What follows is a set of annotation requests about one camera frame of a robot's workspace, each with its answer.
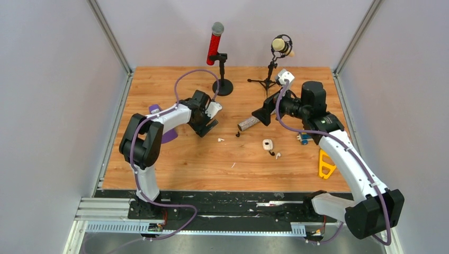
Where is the purple metronome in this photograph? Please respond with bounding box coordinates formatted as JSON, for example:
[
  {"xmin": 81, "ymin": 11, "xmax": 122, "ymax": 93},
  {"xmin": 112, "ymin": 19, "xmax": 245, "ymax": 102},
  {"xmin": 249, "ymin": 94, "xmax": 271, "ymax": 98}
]
[{"xmin": 148, "ymin": 104, "xmax": 178, "ymax": 144}]

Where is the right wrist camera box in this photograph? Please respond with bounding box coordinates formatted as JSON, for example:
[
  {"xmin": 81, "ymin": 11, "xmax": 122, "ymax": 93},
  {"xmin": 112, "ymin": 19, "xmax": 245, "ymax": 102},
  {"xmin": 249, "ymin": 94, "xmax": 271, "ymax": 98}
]
[{"xmin": 275, "ymin": 69, "xmax": 295, "ymax": 87}]

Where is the yellow plastic triangle toy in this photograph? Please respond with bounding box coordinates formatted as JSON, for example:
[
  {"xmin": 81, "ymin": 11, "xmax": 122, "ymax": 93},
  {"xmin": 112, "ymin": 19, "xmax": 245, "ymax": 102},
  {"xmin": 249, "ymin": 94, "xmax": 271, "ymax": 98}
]
[{"xmin": 318, "ymin": 149, "xmax": 337, "ymax": 179}]

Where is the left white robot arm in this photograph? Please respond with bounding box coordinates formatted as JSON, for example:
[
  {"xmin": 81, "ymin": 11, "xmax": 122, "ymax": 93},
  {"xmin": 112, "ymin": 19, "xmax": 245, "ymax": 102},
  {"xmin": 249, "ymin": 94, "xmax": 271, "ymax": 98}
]
[{"xmin": 119, "ymin": 90, "xmax": 222, "ymax": 219}]

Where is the beige condenser microphone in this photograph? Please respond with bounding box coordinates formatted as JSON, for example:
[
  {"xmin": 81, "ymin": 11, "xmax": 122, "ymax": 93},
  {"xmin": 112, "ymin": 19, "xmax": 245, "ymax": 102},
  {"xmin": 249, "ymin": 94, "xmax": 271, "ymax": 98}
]
[{"xmin": 271, "ymin": 34, "xmax": 295, "ymax": 59}]

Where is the white earbud charging case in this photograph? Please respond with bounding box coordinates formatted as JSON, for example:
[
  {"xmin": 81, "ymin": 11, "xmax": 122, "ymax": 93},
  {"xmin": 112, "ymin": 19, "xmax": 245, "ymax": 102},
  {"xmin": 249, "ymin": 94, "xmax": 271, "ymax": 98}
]
[{"xmin": 262, "ymin": 139, "xmax": 274, "ymax": 151}]

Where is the blue toy car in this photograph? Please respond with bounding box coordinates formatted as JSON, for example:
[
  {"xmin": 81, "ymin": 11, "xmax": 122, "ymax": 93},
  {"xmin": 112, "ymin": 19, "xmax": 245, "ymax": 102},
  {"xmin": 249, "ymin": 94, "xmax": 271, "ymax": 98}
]
[{"xmin": 297, "ymin": 132, "xmax": 313, "ymax": 146}]

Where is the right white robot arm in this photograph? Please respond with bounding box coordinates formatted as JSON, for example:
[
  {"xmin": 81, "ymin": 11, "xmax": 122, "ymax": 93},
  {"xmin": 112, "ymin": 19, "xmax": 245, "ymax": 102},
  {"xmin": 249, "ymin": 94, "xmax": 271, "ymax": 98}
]
[{"xmin": 252, "ymin": 81, "xmax": 405, "ymax": 246}]

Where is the black tripod mic stand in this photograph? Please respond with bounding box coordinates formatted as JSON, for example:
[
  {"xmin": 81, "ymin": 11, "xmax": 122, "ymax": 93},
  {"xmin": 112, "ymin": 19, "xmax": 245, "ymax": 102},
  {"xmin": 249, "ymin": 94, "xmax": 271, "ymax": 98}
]
[{"xmin": 247, "ymin": 56, "xmax": 285, "ymax": 98}]

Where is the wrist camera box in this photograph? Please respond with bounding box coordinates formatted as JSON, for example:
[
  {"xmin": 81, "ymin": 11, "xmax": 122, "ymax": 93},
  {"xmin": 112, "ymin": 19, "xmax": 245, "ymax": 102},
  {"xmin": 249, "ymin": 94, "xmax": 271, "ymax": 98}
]
[
  {"xmin": 275, "ymin": 69, "xmax": 295, "ymax": 87},
  {"xmin": 205, "ymin": 101, "xmax": 222, "ymax": 119}
]

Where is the red glitter microphone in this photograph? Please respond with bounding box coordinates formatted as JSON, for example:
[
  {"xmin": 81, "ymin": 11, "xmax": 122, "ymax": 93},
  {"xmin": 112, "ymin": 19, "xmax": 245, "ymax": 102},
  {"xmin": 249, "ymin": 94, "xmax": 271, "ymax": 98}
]
[{"xmin": 206, "ymin": 22, "xmax": 225, "ymax": 66}]

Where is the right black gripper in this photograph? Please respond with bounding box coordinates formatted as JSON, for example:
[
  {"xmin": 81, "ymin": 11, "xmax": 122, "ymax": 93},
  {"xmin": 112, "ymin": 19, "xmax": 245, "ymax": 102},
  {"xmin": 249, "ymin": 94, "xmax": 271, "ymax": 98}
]
[{"xmin": 252, "ymin": 83, "xmax": 309, "ymax": 126}]

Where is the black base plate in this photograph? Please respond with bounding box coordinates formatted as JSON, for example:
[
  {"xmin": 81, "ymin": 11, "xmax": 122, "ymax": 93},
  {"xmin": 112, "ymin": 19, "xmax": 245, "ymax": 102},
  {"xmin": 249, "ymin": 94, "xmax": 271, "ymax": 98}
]
[{"xmin": 95, "ymin": 190, "xmax": 336, "ymax": 232}]

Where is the silver glitter microphone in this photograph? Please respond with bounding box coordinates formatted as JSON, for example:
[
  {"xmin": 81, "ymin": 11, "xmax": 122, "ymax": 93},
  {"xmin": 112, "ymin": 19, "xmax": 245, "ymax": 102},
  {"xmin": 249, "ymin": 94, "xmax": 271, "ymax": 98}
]
[{"xmin": 237, "ymin": 116, "xmax": 260, "ymax": 132}]

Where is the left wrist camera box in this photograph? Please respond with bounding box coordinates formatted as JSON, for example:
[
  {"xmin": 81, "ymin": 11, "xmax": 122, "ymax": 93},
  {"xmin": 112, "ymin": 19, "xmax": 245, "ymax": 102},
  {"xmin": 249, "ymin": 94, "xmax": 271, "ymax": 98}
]
[{"xmin": 205, "ymin": 101, "xmax": 222, "ymax": 119}]

